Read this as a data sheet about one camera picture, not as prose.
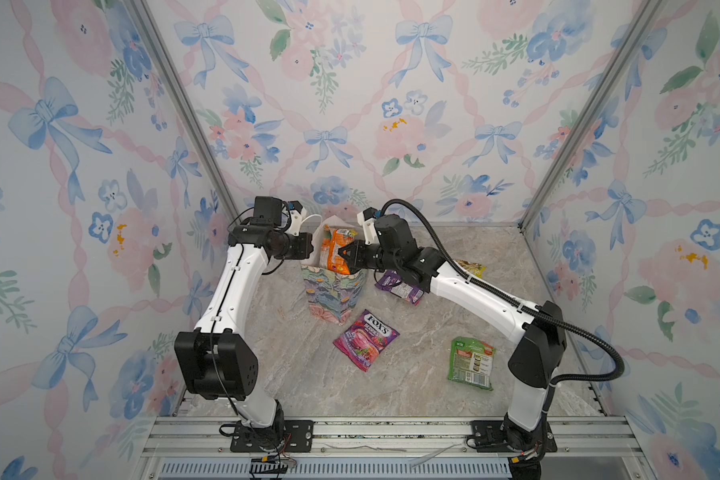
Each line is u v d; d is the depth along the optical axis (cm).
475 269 100
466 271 55
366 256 68
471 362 86
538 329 47
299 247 72
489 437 73
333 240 79
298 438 73
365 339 88
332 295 82
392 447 74
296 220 75
